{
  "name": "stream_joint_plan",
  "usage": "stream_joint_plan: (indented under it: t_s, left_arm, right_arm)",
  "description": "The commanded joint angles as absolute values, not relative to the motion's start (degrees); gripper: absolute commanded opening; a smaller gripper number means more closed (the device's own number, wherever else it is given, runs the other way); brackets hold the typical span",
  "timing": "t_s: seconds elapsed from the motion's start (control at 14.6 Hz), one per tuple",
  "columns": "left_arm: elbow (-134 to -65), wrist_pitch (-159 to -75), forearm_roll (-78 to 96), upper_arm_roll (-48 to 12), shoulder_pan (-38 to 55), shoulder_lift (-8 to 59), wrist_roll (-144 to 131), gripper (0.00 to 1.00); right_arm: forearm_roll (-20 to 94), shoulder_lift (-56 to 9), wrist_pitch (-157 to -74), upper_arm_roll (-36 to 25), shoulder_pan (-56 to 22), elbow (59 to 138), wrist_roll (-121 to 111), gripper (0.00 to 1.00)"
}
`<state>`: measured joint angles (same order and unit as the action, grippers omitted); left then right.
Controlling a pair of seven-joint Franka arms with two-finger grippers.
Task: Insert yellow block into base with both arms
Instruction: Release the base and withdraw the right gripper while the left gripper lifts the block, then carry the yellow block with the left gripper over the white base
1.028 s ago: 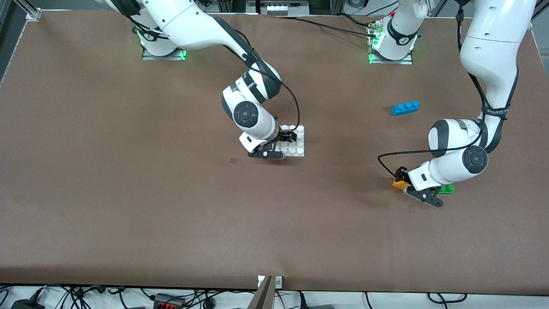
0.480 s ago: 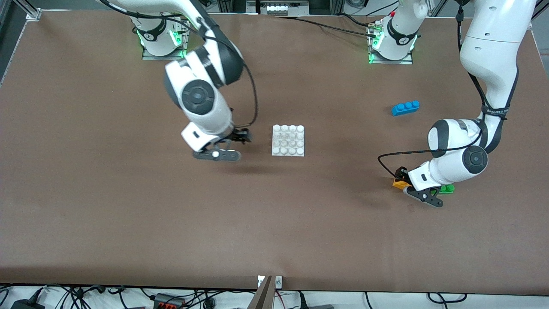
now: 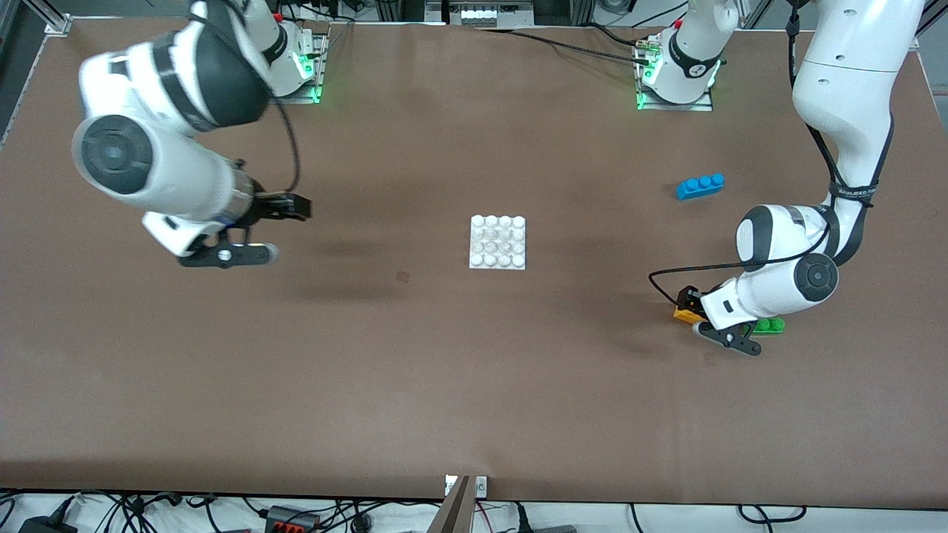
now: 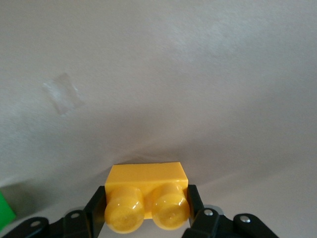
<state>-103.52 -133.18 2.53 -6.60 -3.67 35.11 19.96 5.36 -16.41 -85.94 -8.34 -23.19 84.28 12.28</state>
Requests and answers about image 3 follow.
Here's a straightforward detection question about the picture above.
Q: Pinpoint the black power adapter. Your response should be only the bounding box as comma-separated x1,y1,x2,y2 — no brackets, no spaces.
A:
19,514,79,533

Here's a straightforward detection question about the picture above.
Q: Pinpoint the white power strip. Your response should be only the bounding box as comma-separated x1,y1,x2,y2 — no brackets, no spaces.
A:
448,0,534,29

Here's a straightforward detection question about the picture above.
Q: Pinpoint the long black table cable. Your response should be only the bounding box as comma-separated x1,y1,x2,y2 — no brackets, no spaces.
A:
474,27,652,64

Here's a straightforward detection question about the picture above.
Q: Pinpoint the short black table cable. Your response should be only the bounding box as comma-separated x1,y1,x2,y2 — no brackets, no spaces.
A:
578,22,645,47

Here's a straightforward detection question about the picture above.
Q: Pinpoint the brown angled post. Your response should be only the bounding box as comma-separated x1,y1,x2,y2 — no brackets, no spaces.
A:
426,475,475,533

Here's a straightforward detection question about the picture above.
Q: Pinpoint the looped black floor cable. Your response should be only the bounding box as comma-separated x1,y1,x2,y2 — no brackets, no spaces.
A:
737,505,808,523

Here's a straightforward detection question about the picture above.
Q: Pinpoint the blue three-stud block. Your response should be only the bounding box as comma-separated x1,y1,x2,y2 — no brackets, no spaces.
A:
675,173,726,201

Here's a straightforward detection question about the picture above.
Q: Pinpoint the thin grey wire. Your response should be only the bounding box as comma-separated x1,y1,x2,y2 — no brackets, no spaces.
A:
324,21,355,56

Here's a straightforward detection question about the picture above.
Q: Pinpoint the black box with orange buttons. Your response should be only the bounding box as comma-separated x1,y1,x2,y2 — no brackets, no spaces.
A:
267,506,321,533

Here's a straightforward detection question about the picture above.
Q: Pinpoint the metal table corner bracket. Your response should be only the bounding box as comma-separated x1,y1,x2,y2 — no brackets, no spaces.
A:
33,0,73,36

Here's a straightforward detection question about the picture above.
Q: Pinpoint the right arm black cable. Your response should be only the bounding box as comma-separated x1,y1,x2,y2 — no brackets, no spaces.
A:
189,0,301,197

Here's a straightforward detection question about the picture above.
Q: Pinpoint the black plug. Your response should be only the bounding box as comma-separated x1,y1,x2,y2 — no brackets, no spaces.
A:
511,503,578,533

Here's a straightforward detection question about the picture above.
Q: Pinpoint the white studded base plate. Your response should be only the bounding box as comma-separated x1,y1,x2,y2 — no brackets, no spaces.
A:
470,215,527,270

